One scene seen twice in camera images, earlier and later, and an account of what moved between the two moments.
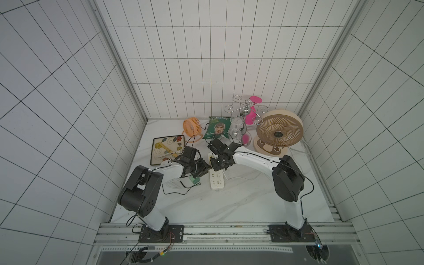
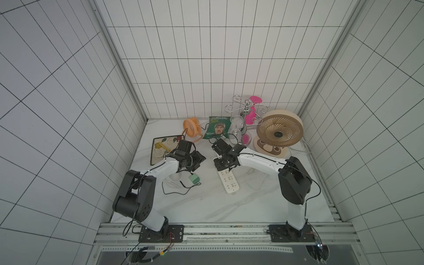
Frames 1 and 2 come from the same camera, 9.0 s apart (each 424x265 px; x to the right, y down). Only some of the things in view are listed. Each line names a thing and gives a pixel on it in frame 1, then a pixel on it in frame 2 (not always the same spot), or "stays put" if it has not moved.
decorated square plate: [164, 148] stays put
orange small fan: [192, 130] stays put
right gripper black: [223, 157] stays put
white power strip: [216, 177] to [229, 180]
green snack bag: [218, 126] stays put
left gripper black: [203, 168] to [199, 159]
